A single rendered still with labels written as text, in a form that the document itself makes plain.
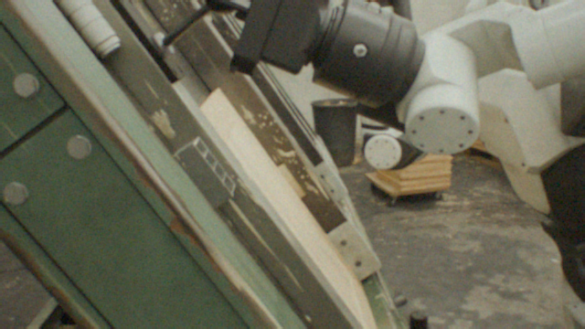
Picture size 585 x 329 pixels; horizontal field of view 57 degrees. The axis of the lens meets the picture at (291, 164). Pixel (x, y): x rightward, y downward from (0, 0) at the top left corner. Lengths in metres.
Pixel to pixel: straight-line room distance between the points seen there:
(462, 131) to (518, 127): 0.38
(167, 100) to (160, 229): 0.25
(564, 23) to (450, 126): 0.12
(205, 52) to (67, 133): 0.67
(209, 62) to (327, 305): 0.53
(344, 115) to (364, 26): 4.91
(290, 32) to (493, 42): 0.20
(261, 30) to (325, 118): 4.91
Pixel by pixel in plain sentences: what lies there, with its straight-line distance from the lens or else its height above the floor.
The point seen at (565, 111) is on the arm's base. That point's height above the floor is 1.28.
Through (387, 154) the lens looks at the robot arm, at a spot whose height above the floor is 1.13.
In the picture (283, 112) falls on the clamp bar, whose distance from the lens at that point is 1.52.
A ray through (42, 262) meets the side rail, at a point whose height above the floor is 1.26.
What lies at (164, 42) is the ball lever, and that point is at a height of 1.40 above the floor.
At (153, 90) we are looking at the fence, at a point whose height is 1.35.
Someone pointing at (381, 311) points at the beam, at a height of 0.90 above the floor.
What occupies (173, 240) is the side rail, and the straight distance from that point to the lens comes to 0.36.
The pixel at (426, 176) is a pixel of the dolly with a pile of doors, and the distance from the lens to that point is 4.32.
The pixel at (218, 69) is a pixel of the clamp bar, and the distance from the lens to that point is 1.01.
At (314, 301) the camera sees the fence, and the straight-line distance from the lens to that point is 0.66.
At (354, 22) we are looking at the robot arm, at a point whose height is 1.41.
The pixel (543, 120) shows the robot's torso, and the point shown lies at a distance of 0.86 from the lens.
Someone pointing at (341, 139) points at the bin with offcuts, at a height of 0.29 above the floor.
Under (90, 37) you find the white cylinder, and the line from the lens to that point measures 0.57.
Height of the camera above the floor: 1.40
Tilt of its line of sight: 14 degrees down
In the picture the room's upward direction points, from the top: 3 degrees counter-clockwise
